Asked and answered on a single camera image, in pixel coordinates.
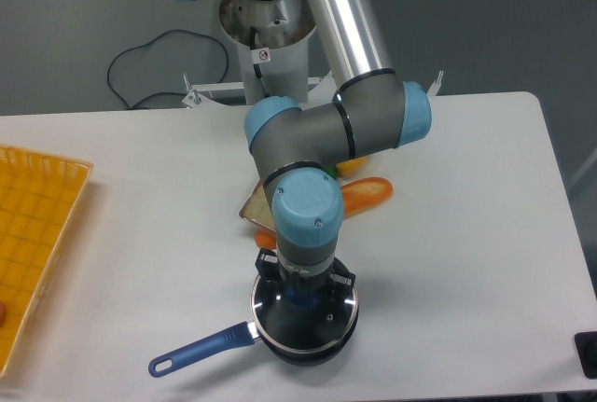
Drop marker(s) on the wrapped bread slice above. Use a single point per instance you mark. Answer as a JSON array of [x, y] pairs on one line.
[[257, 210]]

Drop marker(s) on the orange baguette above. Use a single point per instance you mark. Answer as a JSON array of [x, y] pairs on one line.
[[365, 194]]

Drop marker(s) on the glass lid blue knob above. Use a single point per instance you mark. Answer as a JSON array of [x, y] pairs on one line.
[[268, 303]]

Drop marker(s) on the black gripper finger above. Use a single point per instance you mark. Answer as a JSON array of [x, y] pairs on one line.
[[341, 288], [267, 267]]

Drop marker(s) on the black device at table edge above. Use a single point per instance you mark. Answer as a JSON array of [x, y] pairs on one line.
[[585, 343]]

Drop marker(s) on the green bell pepper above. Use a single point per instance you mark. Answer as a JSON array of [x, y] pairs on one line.
[[332, 171]]

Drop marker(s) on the blue handled saucepan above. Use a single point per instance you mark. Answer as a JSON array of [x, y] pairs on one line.
[[224, 346]]

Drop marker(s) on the yellow plastic basket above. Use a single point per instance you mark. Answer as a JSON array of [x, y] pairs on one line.
[[39, 193]]

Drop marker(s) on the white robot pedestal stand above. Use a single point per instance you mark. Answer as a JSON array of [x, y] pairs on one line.
[[272, 44]]

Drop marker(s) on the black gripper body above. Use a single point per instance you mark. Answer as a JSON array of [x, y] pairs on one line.
[[301, 286]]

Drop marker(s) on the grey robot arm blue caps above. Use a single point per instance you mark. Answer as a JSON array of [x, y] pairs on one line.
[[293, 147]]

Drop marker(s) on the orange carrot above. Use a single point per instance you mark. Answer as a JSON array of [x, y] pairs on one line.
[[265, 239]]

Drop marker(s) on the yellow bell pepper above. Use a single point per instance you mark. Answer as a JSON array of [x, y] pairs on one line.
[[350, 166]]

